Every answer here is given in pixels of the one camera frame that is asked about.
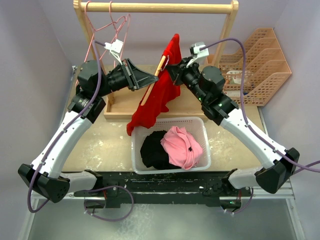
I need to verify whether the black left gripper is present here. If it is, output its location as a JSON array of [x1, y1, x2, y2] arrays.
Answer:
[[95, 57, 158, 98]]

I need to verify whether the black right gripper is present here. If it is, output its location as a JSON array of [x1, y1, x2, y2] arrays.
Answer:
[[167, 56, 209, 104]]

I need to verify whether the wooden hanger with metal hook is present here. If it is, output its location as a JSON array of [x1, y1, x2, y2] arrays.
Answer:
[[140, 55, 171, 107]]

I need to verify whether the red t shirt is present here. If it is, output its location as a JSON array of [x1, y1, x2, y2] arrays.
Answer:
[[126, 33, 182, 136]]

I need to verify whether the pink wire hanger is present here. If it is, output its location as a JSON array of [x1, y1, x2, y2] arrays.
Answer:
[[73, 0, 119, 70], [102, 0, 131, 66]]

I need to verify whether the pink t shirt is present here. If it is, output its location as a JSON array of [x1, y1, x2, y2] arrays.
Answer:
[[160, 126, 203, 170]]

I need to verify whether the black t shirt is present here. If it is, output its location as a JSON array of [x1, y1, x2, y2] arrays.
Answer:
[[140, 130, 180, 170]]

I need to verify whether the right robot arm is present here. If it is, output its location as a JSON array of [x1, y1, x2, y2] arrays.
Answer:
[[165, 57, 300, 196]]

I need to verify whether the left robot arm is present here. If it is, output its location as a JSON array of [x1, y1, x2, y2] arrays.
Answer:
[[18, 58, 159, 203]]

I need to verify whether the wooden clothes rack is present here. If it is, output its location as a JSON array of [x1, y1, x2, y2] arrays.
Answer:
[[73, 0, 240, 122]]

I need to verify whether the white box with red logo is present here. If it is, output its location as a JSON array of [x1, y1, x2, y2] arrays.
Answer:
[[224, 90, 241, 98]]

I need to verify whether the white plastic basket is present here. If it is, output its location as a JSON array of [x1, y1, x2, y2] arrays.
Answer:
[[131, 116, 211, 175]]

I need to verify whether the peach plastic file organizer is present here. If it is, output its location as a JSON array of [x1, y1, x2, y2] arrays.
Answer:
[[218, 28, 292, 106]]

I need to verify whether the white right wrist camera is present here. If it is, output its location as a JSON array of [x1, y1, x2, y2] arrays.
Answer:
[[186, 42, 209, 68]]

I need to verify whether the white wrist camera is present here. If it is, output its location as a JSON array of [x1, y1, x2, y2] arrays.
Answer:
[[104, 39, 124, 65], [186, 42, 209, 68]]

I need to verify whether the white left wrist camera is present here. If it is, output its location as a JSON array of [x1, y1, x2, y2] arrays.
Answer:
[[104, 39, 124, 65]]

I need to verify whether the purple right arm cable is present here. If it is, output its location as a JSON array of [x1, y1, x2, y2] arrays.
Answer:
[[199, 37, 320, 173]]

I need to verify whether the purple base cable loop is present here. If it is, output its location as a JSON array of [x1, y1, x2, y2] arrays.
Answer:
[[83, 184, 135, 223]]

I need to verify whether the aluminium rail frame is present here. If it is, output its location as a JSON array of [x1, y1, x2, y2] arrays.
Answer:
[[17, 65, 307, 240]]

